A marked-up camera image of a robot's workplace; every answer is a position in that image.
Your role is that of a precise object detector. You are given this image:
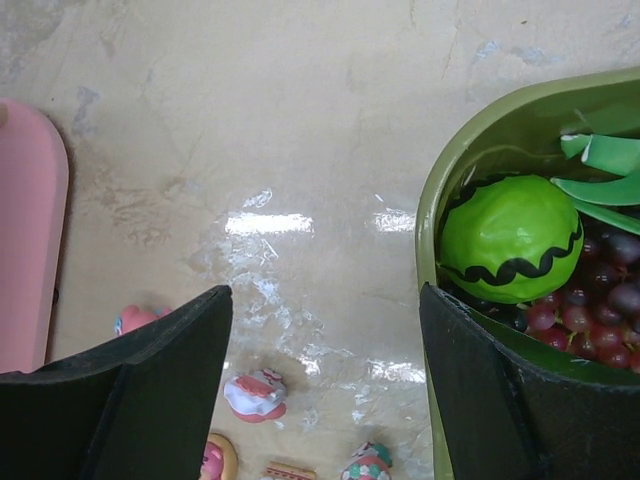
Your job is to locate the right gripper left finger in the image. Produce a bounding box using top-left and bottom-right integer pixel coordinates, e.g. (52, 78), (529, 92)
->
(1, 285), (233, 479)

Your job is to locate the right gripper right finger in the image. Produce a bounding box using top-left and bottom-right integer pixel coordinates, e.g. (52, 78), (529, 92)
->
(419, 283), (639, 479)

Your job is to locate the pink tiered shelf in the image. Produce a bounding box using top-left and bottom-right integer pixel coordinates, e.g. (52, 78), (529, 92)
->
(1, 98), (69, 373)

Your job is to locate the pink egg shaped toy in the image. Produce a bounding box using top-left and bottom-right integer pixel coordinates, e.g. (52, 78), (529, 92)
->
(114, 305), (172, 336)

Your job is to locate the pink round cake toy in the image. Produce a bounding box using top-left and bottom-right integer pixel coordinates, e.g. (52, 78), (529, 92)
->
(199, 433), (239, 480)

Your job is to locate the pink white cake toy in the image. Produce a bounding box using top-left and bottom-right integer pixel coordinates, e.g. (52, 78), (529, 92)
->
(223, 368), (287, 423)

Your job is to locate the pink bunny figure toy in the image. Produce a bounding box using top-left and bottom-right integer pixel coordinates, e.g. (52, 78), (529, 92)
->
(340, 441), (393, 480)

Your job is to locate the purple grape bunch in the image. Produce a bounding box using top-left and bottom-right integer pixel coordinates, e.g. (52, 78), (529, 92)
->
(444, 216), (639, 373)

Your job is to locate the strawberry cake toy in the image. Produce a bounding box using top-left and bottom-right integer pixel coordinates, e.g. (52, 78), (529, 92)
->
(259, 461), (317, 480)

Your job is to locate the pink dragon fruit toy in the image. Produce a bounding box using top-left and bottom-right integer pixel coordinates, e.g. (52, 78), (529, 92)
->
(551, 133), (639, 235)

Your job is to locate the olive green plastic bin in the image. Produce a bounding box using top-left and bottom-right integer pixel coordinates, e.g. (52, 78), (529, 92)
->
(414, 67), (640, 480)

